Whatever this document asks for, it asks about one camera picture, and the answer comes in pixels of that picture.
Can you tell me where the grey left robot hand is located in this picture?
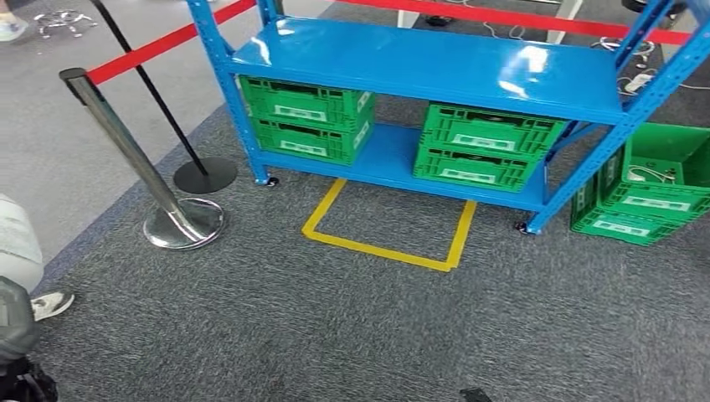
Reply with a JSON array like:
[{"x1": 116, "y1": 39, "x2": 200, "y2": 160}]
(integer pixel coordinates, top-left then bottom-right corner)
[{"x1": 0, "y1": 276, "x2": 41, "y2": 335}]

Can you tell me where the white curved plastic part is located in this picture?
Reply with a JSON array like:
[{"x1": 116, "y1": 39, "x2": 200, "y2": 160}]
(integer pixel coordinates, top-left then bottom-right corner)
[{"x1": 0, "y1": 193, "x2": 44, "y2": 295}]

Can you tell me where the blue metal shelf rack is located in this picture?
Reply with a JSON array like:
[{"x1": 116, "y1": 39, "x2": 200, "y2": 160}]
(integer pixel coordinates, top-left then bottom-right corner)
[{"x1": 185, "y1": 0, "x2": 710, "y2": 237}]

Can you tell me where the chrome swivel chair base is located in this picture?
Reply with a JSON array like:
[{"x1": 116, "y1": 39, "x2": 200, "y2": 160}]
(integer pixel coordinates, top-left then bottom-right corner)
[{"x1": 33, "y1": 9, "x2": 98, "y2": 40}]

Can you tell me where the yellow floor tape square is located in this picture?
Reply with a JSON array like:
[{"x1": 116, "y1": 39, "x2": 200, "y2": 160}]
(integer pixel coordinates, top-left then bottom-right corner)
[{"x1": 301, "y1": 177, "x2": 478, "y2": 273}]

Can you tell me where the white power strip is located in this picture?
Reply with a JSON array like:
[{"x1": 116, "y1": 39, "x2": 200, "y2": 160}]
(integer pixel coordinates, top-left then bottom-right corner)
[{"x1": 624, "y1": 72, "x2": 656, "y2": 94}]

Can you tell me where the chrome stanchion post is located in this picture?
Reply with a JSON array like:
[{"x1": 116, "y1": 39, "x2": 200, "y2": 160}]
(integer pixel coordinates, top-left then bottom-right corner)
[{"x1": 59, "y1": 67, "x2": 226, "y2": 250}]

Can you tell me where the black stanchion post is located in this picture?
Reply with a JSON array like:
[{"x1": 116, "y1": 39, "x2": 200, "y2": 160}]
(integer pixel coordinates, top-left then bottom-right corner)
[{"x1": 91, "y1": 0, "x2": 239, "y2": 195}]

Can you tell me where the short white cable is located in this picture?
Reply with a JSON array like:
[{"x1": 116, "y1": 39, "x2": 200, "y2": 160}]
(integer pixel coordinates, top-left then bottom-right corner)
[{"x1": 626, "y1": 165, "x2": 678, "y2": 184}]

